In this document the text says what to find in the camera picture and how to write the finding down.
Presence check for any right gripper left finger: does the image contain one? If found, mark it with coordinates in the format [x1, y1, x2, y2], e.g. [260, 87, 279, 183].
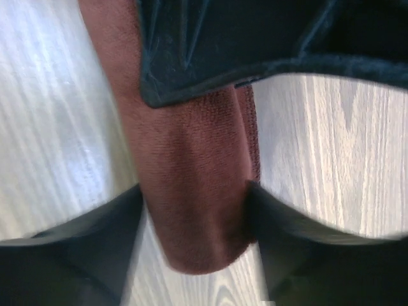
[1, 186, 143, 305]

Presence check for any brown towel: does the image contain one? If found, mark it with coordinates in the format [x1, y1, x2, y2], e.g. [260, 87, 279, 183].
[79, 0, 260, 274]

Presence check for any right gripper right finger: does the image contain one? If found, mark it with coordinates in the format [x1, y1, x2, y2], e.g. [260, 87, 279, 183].
[247, 182, 407, 305]

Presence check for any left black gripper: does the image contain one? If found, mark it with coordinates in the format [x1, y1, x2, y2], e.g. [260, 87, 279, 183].
[136, 0, 407, 108]

